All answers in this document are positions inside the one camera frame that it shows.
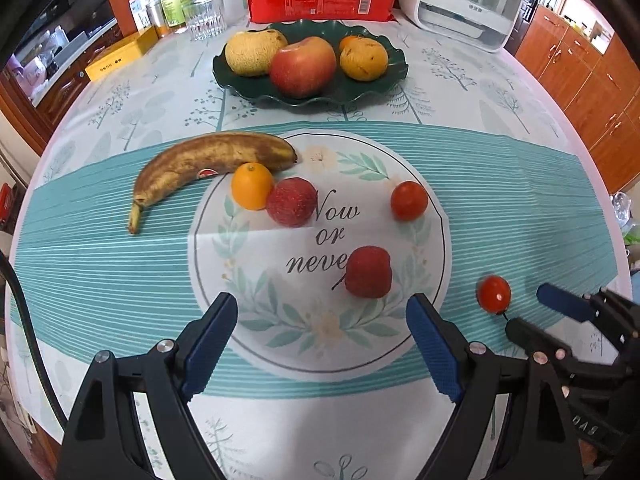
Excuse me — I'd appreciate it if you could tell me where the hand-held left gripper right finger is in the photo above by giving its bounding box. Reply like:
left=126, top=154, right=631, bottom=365
left=406, top=294, right=586, bottom=480

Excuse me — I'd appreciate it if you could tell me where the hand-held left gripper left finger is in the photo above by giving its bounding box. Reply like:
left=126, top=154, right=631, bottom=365
left=57, top=292, right=238, bottom=480

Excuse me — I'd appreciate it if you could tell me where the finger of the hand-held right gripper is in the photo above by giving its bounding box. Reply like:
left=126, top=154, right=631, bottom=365
left=505, top=317, right=582, bottom=368
left=536, top=282, right=626, bottom=324

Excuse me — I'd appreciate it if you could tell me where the red cherry tomato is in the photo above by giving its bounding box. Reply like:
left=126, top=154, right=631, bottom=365
left=390, top=181, right=429, bottom=222
left=476, top=275, right=512, bottom=321

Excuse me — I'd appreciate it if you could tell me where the red lychee with stem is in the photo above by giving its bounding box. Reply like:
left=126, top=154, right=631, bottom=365
left=332, top=246, right=393, bottom=299

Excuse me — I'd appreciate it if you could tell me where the dark green scalloped plate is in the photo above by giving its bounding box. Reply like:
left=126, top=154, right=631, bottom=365
left=212, top=20, right=409, bottom=107

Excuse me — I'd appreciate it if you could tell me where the red apple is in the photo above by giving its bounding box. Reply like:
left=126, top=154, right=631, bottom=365
left=270, top=36, right=337, bottom=99

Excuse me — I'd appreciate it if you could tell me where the spotted yellow-orange citrus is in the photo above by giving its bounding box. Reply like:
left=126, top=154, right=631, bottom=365
left=340, top=36, right=389, bottom=81

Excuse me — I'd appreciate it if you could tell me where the yellow blemished pear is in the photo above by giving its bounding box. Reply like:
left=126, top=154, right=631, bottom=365
left=225, top=29, right=289, bottom=77

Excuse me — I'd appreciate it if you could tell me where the clear plastic bag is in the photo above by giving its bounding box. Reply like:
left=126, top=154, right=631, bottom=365
left=610, top=192, right=640, bottom=256

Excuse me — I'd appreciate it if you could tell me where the tree-print teal tablecloth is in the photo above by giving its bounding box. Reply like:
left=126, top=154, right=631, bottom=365
left=10, top=7, right=633, bottom=480

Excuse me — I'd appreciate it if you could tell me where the small orange kumquat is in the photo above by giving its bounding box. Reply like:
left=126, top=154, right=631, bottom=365
left=231, top=162, right=275, bottom=211

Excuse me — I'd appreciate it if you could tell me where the brown overripe banana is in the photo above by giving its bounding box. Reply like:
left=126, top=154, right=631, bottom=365
left=128, top=131, right=299, bottom=235

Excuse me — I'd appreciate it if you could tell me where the wooden sideboard cabinet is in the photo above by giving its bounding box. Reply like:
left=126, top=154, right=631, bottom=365
left=515, top=0, right=640, bottom=196

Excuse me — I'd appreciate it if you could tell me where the red plastic container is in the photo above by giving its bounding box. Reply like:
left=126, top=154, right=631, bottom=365
left=0, top=182, right=14, bottom=233

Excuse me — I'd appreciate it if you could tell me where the wooden kitchen cabinet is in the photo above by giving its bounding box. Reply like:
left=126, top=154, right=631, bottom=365
left=0, top=0, right=148, bottom=156

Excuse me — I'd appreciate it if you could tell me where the yellow cardboard box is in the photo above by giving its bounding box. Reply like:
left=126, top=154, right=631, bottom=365
left=84, top=26, right=160, bottom=82

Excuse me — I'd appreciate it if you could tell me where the white countertop sterilizer appliance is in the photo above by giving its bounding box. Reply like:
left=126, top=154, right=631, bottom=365
left=402, top=0, right=536, bottom=53

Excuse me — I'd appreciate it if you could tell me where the clear ribbed drinking glass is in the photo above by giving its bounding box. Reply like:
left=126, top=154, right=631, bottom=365
left=184, top=0, right=227, bottom=42

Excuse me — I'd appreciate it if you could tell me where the small metal can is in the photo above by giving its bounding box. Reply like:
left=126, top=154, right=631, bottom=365
left=147, top=0, right=168, bottom=37

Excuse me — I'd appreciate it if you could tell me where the small white and blue box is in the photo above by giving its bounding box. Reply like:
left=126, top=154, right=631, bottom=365
left=129, top=0, right=156, bottom=31

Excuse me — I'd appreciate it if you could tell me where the black cable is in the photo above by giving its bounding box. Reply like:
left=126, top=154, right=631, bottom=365
left=0, top=250, right=68, bottom=426

